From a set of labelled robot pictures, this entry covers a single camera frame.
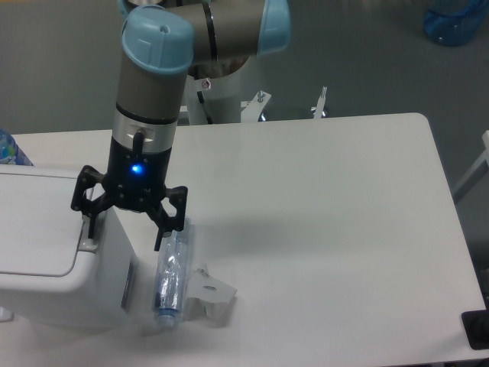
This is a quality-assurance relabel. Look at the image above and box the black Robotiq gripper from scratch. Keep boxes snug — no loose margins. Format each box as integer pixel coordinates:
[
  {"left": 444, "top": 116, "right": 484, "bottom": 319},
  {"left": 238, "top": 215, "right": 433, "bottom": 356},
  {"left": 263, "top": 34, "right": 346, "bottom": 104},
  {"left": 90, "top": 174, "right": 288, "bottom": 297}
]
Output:
[{"left": 70, "top": 139, "right": 189, "bottom": 252}]

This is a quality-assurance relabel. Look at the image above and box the white push-lid trash can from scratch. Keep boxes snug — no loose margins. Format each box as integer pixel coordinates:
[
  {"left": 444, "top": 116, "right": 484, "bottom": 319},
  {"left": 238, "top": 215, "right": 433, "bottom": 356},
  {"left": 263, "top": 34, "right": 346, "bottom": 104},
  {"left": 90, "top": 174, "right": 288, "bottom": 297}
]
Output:
[{"left": 1, "top": 164, "right": 138, "bottom": 328}]

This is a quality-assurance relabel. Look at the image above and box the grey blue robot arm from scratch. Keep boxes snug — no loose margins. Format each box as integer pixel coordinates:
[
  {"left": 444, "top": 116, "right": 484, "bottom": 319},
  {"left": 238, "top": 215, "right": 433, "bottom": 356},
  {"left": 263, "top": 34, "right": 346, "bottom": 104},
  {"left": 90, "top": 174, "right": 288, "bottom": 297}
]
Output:
[{"left": 71, "top": 1, "right": 291, "bottom": 239}]

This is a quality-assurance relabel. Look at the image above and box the crushed clear plastic bottle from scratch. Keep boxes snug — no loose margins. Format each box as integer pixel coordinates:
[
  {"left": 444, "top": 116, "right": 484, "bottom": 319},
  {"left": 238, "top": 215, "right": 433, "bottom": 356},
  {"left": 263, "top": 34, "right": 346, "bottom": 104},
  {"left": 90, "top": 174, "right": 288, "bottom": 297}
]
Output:
[{"left": 153, "top": 216, "right": 191, "bottom": 330}]

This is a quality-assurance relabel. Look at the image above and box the blue labelled bottle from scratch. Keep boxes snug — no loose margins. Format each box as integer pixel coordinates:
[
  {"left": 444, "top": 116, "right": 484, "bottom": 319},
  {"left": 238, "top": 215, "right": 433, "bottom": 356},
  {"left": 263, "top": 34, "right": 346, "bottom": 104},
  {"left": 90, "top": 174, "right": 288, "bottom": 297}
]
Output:
[{"left": 0, "top": 129, "right": 34, "bottom": 166}]

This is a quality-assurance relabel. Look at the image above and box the white stand at right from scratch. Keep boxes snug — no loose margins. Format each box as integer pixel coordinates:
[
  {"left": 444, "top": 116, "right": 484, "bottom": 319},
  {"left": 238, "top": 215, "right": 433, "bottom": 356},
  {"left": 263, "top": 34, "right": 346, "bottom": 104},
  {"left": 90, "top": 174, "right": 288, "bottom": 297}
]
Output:
[{"left": 452, "top": 131, "right": 488, "bottom": 205}]

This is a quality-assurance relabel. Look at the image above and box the blue water jug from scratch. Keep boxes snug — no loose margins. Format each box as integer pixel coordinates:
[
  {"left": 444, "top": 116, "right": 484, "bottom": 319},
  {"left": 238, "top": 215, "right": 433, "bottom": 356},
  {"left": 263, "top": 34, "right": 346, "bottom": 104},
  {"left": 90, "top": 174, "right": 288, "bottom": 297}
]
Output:
[{"left": 422, "top": 1, "right": 488, "bottom": 47}]

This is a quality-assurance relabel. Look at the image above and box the black device at edge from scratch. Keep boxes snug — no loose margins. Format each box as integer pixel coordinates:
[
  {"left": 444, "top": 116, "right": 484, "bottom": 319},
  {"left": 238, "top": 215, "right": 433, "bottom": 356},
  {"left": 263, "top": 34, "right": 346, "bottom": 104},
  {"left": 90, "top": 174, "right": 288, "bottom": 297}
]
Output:
[{"left": 461, "top": 310, "right": 488, "bottom": 350}]

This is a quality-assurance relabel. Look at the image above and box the black cable on pedestal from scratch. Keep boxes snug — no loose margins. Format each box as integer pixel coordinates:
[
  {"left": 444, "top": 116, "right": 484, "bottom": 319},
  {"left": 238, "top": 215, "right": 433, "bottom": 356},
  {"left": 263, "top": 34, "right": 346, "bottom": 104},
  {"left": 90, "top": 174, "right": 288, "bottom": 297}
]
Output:
[{"left": 196, "top": 89, "right": 214, "bottom": 125}]

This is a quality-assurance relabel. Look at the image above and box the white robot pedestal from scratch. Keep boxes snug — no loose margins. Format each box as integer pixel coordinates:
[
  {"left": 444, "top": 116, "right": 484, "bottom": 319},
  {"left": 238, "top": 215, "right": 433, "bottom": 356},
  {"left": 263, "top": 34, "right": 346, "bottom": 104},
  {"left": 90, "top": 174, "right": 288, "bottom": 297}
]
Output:
[{"left": 183, "top": 57, "right": 248, "bottom": 125}]

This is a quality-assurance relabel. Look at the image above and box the white frame bracket middle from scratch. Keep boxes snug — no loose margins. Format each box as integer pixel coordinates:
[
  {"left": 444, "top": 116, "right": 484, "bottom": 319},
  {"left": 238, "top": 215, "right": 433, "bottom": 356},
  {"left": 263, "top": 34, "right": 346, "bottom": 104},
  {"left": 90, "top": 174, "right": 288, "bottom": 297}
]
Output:
[{"left": 241, "top": 90, "right": 272, "bottom": 123}]

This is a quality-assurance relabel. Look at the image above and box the white frame bracket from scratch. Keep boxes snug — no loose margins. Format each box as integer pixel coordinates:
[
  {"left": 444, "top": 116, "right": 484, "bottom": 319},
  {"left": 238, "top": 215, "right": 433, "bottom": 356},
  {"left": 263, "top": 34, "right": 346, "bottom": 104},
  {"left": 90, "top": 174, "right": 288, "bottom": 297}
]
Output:
[
  {"left": 311, "top": 86, "right": 328, "bottom": 119},
  {"left": 241, "top": 90, "right": 272, "bottom": 123}
]

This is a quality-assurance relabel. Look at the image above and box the white frame bracket right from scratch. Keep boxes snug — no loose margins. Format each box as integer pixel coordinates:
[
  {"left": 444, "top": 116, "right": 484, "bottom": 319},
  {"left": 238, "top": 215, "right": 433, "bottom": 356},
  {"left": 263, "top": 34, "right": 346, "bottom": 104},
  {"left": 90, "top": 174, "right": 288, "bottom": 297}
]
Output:
[{"left": 311, "top": 86, "right": 328, "bottom": 119}]

